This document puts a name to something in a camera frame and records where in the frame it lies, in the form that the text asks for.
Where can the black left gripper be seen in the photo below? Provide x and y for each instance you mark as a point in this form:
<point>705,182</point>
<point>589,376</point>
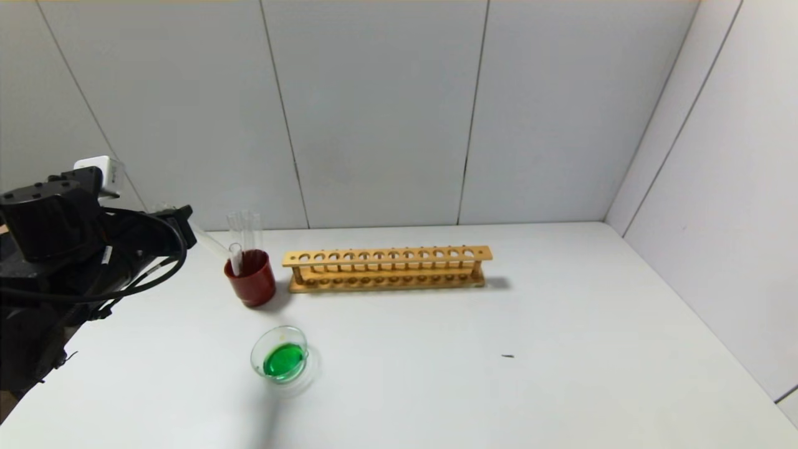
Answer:
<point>179,226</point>

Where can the test tube with blue pigment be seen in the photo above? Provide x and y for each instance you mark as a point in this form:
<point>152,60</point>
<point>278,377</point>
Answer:
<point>235,259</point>

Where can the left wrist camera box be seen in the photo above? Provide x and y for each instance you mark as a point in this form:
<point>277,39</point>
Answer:
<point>103,174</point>

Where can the wooden test tube rack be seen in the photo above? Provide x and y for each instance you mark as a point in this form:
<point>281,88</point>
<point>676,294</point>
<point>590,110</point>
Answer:
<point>386,254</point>

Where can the dark red cup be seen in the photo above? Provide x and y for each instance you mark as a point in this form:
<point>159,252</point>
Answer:
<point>252,284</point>

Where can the test tube with yellow pigment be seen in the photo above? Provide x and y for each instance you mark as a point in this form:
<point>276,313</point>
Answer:
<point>209,243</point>

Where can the clear glass dish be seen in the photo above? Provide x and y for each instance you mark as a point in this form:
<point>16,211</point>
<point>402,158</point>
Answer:
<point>283,365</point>

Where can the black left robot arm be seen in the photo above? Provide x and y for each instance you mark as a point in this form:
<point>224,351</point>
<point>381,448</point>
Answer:
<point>43,249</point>

